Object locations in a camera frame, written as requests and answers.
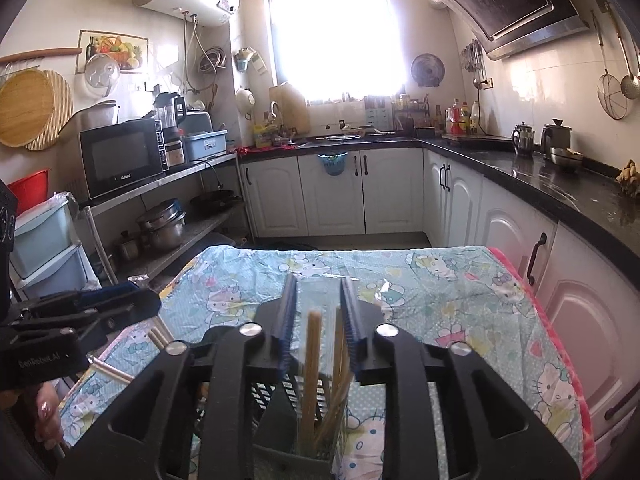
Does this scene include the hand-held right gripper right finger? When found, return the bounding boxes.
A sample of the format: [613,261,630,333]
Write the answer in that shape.
[340,276,586,480]

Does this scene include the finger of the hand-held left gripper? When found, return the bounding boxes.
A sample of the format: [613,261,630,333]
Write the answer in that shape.
[0,309,109,345]
[20,282,162,323]

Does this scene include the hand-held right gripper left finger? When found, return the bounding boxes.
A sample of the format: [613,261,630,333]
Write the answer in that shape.
[55,272,301,480]

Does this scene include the wooden chopstick pair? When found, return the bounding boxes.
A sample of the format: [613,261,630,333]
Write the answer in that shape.
[298,307,351,446]
[146,327,174,352]

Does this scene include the pile of wooden chopsticks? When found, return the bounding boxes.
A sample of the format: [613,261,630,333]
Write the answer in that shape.
[312,375,357,455]

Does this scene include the green perforated utensil holder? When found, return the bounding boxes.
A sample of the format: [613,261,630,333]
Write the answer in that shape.
[194,375,353,480]

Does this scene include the person's left hand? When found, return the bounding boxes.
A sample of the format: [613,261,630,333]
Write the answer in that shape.
[34,382,67,458]

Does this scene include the small steel pot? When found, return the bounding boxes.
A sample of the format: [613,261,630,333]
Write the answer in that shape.
[115,232,144,261]

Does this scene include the pastel plastic drawer tower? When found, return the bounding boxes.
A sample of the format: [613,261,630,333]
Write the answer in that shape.
[9,199,102,302]

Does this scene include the cartoon printed tablecloth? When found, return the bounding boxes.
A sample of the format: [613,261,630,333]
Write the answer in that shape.
[57,245,596,480]

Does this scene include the stacked steel pots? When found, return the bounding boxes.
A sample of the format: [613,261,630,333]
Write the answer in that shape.
[136,199,187,252]

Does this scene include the metal shelf rack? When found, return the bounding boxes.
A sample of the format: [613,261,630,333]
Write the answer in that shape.
[81,152,251,287]

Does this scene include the red plastic basin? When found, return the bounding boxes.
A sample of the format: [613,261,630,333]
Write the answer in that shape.
[6,169,52,216]

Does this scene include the black microwave oven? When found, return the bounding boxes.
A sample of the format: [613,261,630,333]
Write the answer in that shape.
[79,117,167,200]

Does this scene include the white lower kitchen cabinets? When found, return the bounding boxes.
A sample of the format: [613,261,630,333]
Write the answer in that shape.
[239,144,640,456]

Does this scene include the blue hanging basket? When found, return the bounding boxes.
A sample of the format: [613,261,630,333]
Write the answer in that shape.
[317,152,347,179]

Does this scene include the blue-grey dish box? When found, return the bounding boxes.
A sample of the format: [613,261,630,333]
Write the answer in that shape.
[181,130,229,162]

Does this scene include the grey plastic bin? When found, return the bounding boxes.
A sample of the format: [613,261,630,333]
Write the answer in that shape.
[76,101,122,132]

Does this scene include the black blender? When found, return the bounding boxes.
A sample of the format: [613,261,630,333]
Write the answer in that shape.
[152,91,189,169]

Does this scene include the woven round mat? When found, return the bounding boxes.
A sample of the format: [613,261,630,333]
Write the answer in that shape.
[25,71,75,152]

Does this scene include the round bamboo tray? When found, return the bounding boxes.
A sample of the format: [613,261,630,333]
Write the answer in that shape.
[0,69,54,149]

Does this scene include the teal mini drawer organizer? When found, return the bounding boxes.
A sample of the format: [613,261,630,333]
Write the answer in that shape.
[364,95,389,129]

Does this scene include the black dish rack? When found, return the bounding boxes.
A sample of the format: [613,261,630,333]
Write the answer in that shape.
[392,93,431,134]

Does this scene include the white hanging colander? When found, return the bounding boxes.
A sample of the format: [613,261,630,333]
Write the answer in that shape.
[234,86,257,121]

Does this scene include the group of condiment bottles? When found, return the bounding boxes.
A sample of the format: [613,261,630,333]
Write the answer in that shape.
[434,98,484,136]

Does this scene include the fruit picture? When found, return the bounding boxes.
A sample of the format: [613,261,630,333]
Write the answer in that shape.
[76,30,150,75]

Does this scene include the wooden rolling pin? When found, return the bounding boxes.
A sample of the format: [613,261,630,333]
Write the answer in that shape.
[0,47,84,64]

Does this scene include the small steel kettle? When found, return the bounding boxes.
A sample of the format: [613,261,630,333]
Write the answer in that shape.
[510,121,536,159]

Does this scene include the black kitchen countertop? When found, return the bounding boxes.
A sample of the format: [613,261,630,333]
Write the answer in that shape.
[237,132,640,257]

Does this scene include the steel bowl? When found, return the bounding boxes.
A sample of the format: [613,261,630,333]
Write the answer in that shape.
[549,147,585,171]

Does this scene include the hanging ladles by hood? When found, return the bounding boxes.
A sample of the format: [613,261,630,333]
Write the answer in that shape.
[459,38,494,92]

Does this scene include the kitchen window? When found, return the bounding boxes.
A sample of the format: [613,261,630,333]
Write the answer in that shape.
[265,0,406,106]

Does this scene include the brown ginger roots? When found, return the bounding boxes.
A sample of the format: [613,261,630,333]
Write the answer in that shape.
[615,159,640,187]

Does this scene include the black range hood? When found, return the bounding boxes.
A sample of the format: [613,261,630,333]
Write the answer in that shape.
[429,0,592,61]

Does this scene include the metal ladle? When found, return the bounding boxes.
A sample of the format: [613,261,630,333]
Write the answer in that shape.
[606,4,640,102]

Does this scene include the coiled hoses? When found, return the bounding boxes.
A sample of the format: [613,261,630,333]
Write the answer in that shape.
[181,12,229,97]

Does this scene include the grey small wall fan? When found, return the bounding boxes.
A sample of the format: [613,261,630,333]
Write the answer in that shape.
[411,53,446,88]

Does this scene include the wire skimmer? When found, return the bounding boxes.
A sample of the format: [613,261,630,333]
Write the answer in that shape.
[591,10,629,121]

